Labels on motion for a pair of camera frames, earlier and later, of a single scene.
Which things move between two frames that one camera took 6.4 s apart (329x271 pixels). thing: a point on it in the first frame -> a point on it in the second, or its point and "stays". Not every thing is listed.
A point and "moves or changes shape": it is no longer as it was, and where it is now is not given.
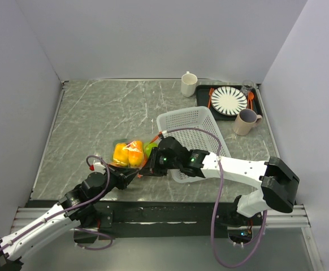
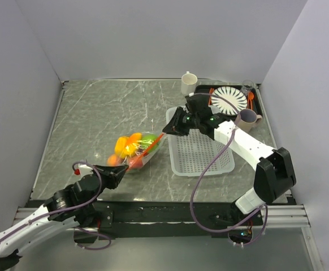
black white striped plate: (228, 100) stays
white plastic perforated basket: (197, 129) moves or changes shape
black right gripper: (152, 167) -> (172, 128)
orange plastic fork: (211, 91) stays
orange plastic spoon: (251, 96) stays
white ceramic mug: (188, 82) stays
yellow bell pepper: (121, 156) moves or changes shape
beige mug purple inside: (246, 121) stays
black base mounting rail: (160, 219) stays
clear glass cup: (247, 86) stays
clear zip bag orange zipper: (131, 153) moves or changes shape
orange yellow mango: (135, 154) -> (131, 145)
